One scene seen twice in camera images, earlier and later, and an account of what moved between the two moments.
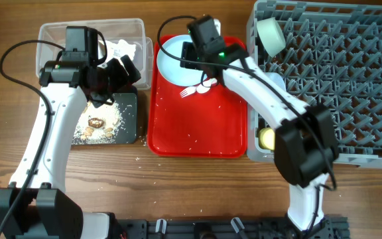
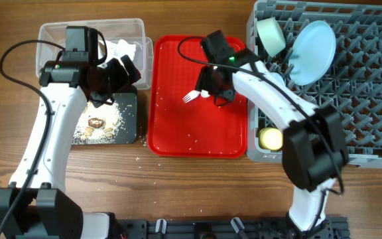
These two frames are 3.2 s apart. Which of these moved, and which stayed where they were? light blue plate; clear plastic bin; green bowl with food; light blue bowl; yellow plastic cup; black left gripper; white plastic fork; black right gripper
Moved: white plastic fork; black right gripper; light blue plate
Stayed: light blue bowl; black left gripper; yellow plastic cup; green bowl with food; clear plastic bin
